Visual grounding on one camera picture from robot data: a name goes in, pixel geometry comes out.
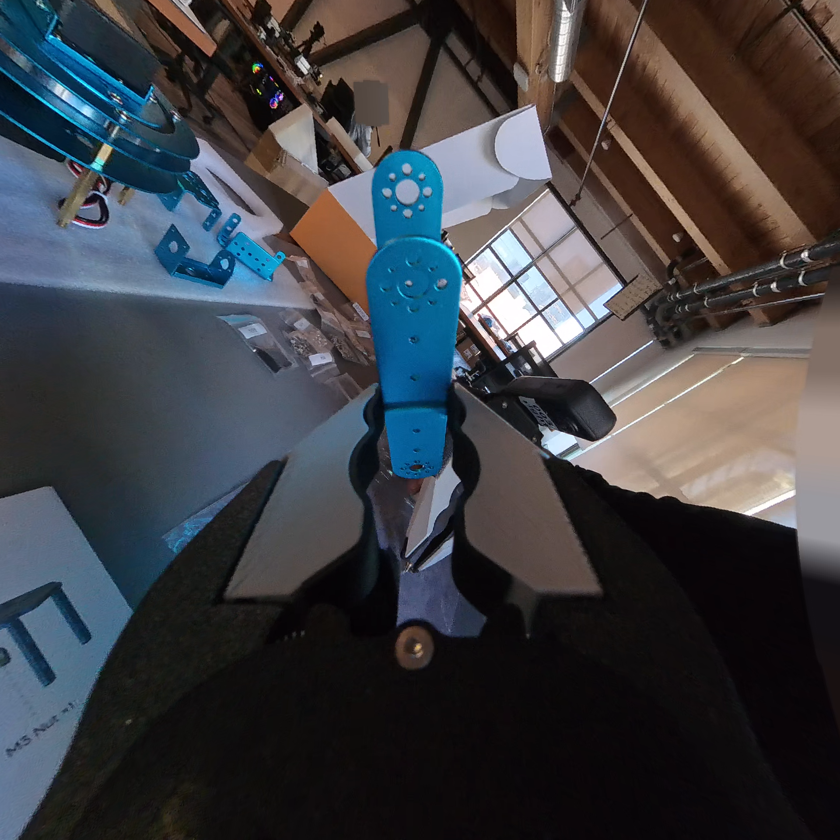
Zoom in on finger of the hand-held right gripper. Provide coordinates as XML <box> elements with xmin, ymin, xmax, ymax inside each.
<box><xmin>413</xmin><ymin>459</ymin><xmax>462</xmax><ymax>572</ymax></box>
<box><xmin>402</xmin><ymin>476</ymin><xmax>439</xmax><ymax>560</ymax></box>

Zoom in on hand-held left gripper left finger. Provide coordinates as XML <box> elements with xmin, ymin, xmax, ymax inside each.
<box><xmin>223</xmin><ymin>386</ymin><xmax>388</xmax><ymax>603</ymax></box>

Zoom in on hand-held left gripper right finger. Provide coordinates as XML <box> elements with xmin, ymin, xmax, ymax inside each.
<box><xmin>449</xmin><ymin>384</ymin><xmax>605</xmax><ymax>636</ymax></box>

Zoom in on white foam sheet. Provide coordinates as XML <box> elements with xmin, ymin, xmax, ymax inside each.
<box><xmin>0</xmin><ymin>134</ymin><xmax>317</xmax><ymax>309</ymax></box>

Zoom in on small blue U bracket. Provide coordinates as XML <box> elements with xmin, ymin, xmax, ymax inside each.
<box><xmin>154</xmin><ymin>224</ymin><xmax>236</xmax><ymax>290</ymax></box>

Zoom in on wooden edged desk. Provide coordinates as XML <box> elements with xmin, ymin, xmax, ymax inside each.
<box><xmin>131</xmin><ymin>0</ymin><xmax>219</xmax><ymax>60</ymax></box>

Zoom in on blue perforated bracket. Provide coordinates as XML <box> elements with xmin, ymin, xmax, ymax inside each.
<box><xmin>226</xmin><ymin>213</ymin><xmax>287</xmax><ymax>282</ymax></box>

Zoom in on pile of small hardware packets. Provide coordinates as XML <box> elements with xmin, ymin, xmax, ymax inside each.
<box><xmin>217</xmin><ymin>257</ymin><xmax>379</xmax><ymax>398</ymax></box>

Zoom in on narrow metal air duct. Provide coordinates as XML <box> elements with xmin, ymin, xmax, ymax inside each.
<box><xmin>546</xmin><ymin>0</ymin><xmax>586</xmax><ymax>84</ymax></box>

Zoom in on small open cardboard box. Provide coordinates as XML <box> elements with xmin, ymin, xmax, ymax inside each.
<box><xmin>246</xmin><ymin>105</ymin><xmax>329</xmax><ymax>194</ymax></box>

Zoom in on black ceiling pipes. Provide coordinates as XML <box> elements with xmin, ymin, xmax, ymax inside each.
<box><xmin>646</xmin><ymin>238</ymin><xmax>840</xmax><ymax>349</ymax></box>

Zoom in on paned window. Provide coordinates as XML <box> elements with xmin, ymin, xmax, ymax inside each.
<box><xmin>462</xmin><ymin>187</ymin><xmax>626</xmax><ymax>363</ymax></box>

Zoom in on blue acrylic robot base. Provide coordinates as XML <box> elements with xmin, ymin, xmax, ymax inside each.
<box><xmin>0</xmin><ymin>0</ymin><xmax>201</xmax><ymax>229</ymax></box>

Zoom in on white instruction booklet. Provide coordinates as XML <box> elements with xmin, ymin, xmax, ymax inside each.
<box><xmin>0</xmin><ymin>487</ymin><xmax>133</xmax><ymax>840</ymax></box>

